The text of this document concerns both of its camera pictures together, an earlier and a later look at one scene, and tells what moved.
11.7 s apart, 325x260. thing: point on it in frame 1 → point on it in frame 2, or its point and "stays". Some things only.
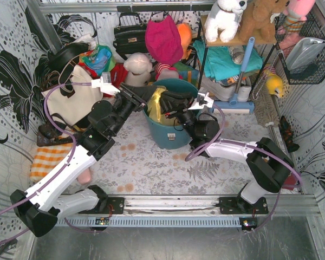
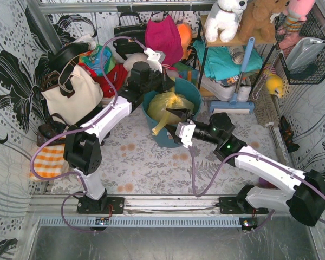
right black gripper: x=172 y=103 → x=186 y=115
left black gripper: x=135 y=96 → x=164 y=80
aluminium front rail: x=289 y=205 stays
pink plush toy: x=296 y=12 stays
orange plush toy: x=186 y=34 stays
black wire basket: x=307 y=53 stays
